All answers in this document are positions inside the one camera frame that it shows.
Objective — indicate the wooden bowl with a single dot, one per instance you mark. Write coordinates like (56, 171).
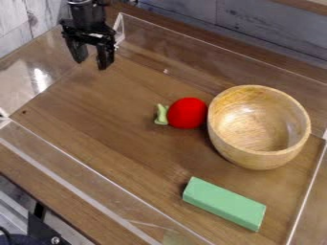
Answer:
(258, 126)

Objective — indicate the green rectangular block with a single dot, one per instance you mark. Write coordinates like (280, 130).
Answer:
(224, 203)

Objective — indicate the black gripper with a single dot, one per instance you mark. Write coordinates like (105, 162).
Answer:
(85, 28)

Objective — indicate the red round plush tomato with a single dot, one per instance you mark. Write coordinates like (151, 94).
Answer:
(184, 114)

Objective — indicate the black clamp with bolt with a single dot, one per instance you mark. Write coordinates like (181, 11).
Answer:
(43, 233)

